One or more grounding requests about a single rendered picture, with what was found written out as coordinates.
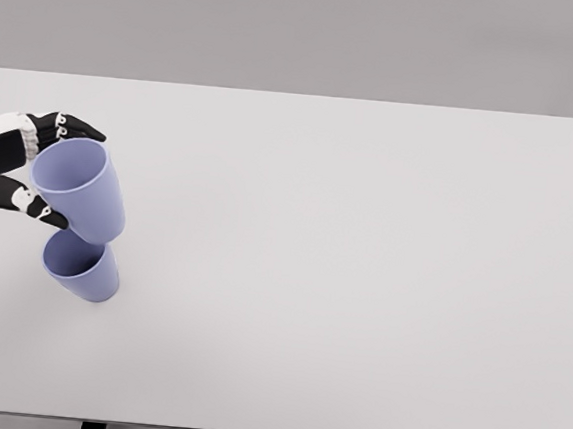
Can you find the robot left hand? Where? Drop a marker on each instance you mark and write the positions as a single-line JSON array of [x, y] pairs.
[[1, 149]]

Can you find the lavender plastic cup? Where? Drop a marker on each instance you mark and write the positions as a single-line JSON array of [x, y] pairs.
[[85, 272], [89, 197]]

